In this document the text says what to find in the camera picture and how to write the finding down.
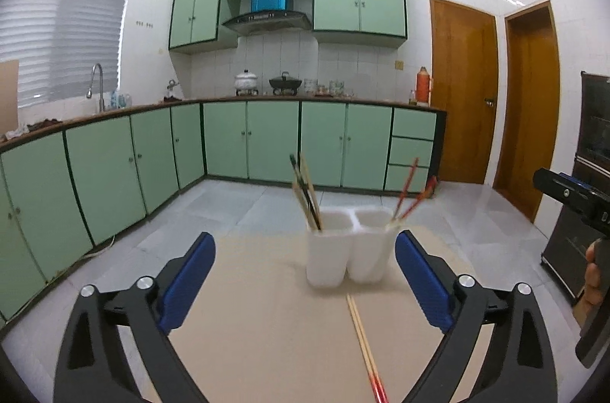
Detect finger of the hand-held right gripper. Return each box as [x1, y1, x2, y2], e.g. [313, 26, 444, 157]
[532, 167, 610, 238]

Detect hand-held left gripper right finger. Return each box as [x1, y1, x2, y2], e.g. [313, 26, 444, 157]
[395, 230, 558, 403]

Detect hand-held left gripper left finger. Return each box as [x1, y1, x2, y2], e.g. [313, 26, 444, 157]
[53, 232, 217, 403]

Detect white plastic utensil holder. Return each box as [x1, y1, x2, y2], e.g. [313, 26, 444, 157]
[305, 209, 399, 288]

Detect person's right hand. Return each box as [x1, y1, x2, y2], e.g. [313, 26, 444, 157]
[583, 239, 604, 307]

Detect black glass-front cabinet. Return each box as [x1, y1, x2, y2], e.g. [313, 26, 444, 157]
[540, 70, 610, 300]

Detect wooden door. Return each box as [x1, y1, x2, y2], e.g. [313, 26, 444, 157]
[493, 0, 561, 223]
[429, 0, 499, 185]

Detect green lower kitchen cabinets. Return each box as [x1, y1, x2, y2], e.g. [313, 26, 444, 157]
[0, 97, 448, 323]

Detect orange thermos flask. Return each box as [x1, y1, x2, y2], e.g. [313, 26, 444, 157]
[415, 66, 434, 107]

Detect white cooking pot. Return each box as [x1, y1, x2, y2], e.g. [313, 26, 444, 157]
[234, 69, 261, 95]

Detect cloth on counter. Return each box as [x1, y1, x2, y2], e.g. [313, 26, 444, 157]
[4, 119, 66, 142]

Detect metal kitchen faucet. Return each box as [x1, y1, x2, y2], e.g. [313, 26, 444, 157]
[86, 63, 106, 113]

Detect black wok with lid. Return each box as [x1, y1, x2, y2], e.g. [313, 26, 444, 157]
[269, 71, 304, 95]

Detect cardboard sheet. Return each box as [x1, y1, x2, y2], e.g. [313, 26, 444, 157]
[0, 59, 20, 137]

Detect range hood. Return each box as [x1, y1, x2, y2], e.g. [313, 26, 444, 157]
[221, 9, 312, 36]

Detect white window blind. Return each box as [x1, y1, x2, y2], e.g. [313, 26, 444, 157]
[0, 0, 139, 109]

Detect white floor cable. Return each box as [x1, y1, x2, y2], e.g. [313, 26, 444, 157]
[61, 233, 116, 276]

